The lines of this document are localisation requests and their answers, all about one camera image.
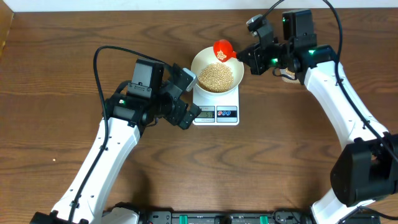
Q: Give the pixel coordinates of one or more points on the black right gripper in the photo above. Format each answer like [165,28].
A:
[255,61]

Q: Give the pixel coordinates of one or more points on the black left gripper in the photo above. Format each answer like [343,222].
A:
[174,117]

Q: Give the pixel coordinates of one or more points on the red plastic measuring scoop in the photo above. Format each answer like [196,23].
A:
[226,47]

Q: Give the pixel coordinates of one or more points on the white digital kitchen scale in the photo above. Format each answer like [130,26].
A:
[217,109]

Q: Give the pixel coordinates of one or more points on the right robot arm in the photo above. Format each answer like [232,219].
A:
[366,170]

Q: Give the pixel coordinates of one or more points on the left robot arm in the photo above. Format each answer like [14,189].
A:
[153,93]

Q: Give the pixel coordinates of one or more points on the soybeans in scoop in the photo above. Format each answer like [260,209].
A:
[220,55]

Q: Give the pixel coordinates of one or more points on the soybeans in bowl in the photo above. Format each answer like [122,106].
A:
[216,78]

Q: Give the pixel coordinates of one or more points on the white ceramic bowl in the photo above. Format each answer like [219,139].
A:
[207,56]

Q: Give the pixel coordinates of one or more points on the clear plastic soybean container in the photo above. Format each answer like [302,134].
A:
[288,76]

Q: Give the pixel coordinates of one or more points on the soybeans in container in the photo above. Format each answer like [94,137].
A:
[289,73]

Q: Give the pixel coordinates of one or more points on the cardboard box edge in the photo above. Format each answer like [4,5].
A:
[6,17]

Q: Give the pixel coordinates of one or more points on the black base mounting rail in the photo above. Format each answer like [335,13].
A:
[224,217]

